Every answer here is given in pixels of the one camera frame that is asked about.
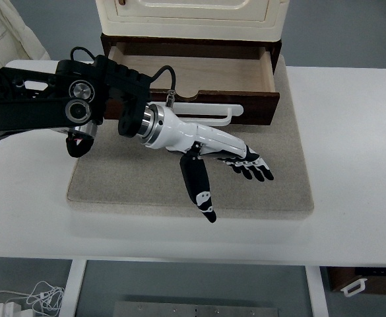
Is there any white robotic hand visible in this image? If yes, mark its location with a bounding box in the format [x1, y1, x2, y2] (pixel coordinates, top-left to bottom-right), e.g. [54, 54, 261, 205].
[139, 104, 274, 223]

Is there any dark wooden drawer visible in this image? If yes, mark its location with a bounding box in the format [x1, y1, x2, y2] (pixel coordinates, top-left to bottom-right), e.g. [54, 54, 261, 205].
[108, 42, 280, 125]

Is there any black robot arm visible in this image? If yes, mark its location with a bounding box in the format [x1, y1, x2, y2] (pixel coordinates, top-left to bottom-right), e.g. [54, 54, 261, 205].
[0, 55, 273, 222]

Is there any cream upper cabinet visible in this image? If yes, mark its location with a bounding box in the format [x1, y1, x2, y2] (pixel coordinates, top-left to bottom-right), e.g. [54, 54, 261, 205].
[96, 0, 289, 42]

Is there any dark wooden drawer housing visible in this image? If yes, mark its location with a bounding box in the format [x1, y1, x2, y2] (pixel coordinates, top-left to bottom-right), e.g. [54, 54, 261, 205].
[100, 34, 282, 69]

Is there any brown drawer on floor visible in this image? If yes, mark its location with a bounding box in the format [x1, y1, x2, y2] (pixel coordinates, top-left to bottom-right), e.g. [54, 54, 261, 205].
[327, 267, 386, 295]

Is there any beige fabric pad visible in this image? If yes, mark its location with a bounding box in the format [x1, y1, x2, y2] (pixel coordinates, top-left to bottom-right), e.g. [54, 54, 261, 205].
[66, 54, 315, 221]

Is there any white table leg right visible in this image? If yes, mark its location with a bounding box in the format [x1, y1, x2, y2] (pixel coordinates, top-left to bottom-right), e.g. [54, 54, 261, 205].
[305, 265, 329, 317]

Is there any white table leg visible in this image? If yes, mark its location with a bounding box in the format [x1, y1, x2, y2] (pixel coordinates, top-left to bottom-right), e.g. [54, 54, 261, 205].
[59, 260, 87, 317]
[305, 265, 329, 317]

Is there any white table leg left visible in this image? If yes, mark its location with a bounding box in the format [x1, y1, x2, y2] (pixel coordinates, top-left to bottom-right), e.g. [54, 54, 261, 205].
[59, 260, 87, 317]

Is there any white power adapter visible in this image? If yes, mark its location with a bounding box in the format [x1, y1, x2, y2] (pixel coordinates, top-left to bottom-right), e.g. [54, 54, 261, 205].
[0, 302, 22, 317]

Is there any white jacket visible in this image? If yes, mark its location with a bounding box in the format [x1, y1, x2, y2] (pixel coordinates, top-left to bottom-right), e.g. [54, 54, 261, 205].
[0, 1, 50, 67]

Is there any white handle on floor drawer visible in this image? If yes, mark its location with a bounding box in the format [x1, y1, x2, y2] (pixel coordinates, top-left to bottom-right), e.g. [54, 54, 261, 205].
[340, 278, 367, 298]

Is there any white cable bundle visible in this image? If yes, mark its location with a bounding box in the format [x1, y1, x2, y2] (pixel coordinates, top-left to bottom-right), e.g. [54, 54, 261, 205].
[0, 281, 66, 317]

